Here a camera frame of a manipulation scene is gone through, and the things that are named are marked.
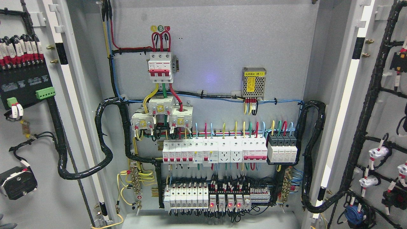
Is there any white current transformer cluster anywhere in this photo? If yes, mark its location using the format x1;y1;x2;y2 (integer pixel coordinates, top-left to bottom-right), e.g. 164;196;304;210
131;95;193;133

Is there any perforated metal power supply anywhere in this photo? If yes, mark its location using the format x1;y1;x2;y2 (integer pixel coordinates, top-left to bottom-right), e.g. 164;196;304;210
241;67;266;98

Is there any grey robotic right hand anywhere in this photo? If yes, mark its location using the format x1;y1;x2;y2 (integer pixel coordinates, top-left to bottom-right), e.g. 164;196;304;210
0;214;17;229

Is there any black digital power meter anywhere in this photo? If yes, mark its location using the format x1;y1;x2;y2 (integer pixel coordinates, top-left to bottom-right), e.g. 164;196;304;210
0;63;52;110

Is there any lower white breaker row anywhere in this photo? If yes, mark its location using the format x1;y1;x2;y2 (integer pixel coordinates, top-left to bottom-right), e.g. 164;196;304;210
164;183;209;211

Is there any red white main breaker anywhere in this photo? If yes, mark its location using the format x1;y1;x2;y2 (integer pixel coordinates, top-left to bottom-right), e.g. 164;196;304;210
148;52;179;84

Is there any black corrugated right cable loom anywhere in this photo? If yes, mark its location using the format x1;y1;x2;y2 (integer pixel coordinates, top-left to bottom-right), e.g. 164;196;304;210
299;100;342;213

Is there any black white surge protector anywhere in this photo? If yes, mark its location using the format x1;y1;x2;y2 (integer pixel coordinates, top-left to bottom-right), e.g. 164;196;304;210
266;134;298;165

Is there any relay terminal block row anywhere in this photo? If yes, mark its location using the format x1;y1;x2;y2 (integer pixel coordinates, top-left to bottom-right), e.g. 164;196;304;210
208;181;271;214

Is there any grey cabinet door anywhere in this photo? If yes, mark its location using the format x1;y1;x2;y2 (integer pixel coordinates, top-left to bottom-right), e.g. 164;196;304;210
1;0;105;229
299;0;406;229

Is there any white socket breaker row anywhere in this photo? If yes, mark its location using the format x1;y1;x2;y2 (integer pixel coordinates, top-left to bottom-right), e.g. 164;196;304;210
162;136;267;167

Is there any black corrugated cable loom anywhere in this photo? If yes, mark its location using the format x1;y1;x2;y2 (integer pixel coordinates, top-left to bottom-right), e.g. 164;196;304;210
299;100;342;213
57;96;162;180

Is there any black corrugated left cable loom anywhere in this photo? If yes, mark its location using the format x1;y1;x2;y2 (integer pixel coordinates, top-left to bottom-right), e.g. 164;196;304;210
57;96;162;180

